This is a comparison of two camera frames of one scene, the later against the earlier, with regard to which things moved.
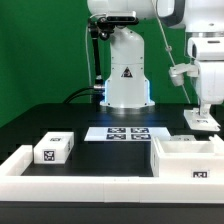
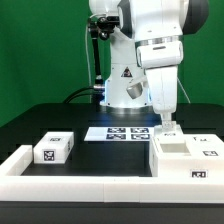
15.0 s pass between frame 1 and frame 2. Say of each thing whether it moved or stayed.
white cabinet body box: stayed
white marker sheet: stayed
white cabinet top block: stayed
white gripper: moved
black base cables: stayed
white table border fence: stayed
